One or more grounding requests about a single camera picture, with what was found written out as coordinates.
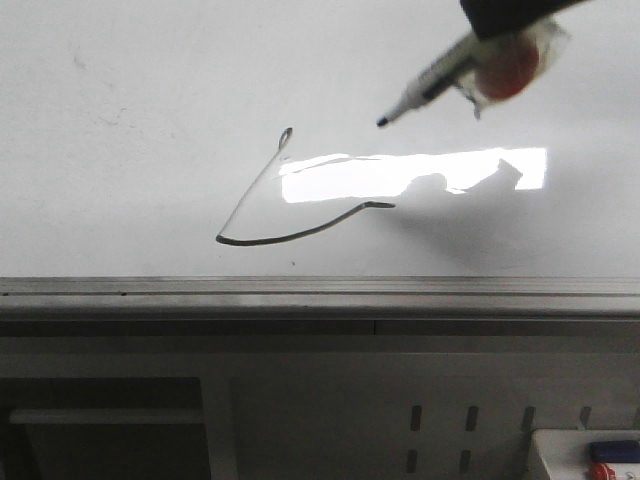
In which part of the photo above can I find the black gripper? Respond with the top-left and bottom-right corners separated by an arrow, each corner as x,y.
460,0 -> 583,40

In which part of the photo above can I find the white whiteboard marker black tip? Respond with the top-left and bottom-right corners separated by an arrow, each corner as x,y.
376,32 -> 480,128

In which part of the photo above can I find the white whiteboard surface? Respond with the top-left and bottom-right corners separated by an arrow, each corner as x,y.
1,1 -> 639,277

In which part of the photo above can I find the white storage bin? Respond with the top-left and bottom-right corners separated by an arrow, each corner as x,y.
527,429 -> 639,479

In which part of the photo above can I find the white slotted pegboard panel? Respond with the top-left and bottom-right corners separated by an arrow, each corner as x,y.
212,353 -> 639,479

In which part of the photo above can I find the white shelf bar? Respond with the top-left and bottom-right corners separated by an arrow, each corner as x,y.
8,409 -> 204,425

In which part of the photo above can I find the aluminium whiteboard frame rail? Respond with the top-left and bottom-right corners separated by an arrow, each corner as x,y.
1,276 -> 639,337

